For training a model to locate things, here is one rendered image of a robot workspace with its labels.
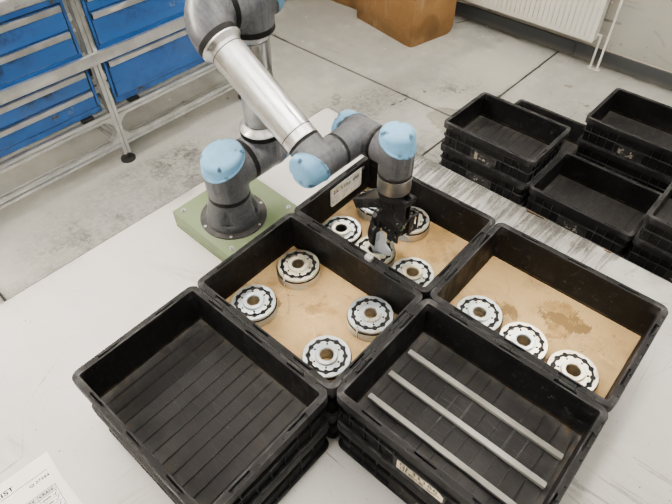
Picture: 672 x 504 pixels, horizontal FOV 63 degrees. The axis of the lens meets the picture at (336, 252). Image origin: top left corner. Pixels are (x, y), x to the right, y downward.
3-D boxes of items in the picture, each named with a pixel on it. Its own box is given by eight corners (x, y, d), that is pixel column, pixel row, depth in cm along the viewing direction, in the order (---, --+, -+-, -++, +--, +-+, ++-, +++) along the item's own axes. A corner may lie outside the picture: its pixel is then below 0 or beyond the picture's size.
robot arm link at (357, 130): (317, 123, 115) (356, 144, 109) (353, 100, 120) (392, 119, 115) (319, 153, 120) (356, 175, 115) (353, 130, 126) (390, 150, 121)
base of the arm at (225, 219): (197, 213, 159) (190, 188, 151) (240, 189, 165) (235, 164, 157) (226, 242, 151) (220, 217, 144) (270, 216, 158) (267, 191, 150)
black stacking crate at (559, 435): (334, 422, 110) (333, 394, 101) (420, 329, 124) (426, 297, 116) (512, 569, 92) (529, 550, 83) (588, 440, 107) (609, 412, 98)
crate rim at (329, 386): (195, 289, 121) (193, 282, 119) (291, 217, 136) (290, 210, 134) (332, 399, 102) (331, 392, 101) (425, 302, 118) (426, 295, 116)
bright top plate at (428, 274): (381, 273, 130) (381, 272, 129) (410, 252, 134) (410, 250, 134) (414, 298, 125) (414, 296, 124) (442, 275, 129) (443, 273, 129)
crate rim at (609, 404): (425, 302, 118) (426, 295, 116) (497, 227, 133) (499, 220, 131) (607, 417, 100) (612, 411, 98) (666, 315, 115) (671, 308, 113)
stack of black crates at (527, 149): (429, 205, 250) (442, 121, 217) (466, 174, 265) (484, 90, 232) (506, 248, 232) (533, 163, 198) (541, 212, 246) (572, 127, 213)
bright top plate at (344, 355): (292, 356, 115) (292, 354, 114) (327, 328, 119) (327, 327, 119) (325, 388, 110) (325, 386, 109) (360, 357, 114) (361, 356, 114)
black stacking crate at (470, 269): (421, 327, 125) (427, 296, 116) (489, 254, 140) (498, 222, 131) (589, 438, 107) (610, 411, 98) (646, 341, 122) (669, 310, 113)
